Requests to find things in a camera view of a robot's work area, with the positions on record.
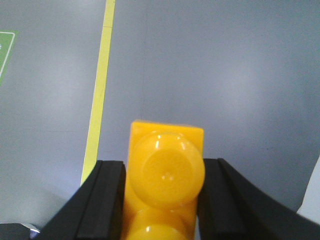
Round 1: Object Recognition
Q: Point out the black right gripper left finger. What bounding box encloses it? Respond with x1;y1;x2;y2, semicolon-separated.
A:
39;160;126;240

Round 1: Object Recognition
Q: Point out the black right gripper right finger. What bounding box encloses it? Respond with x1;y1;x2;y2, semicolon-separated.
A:
197;158;320;240

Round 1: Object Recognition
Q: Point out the yellow block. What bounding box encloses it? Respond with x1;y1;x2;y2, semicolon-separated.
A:
121;120;205;240

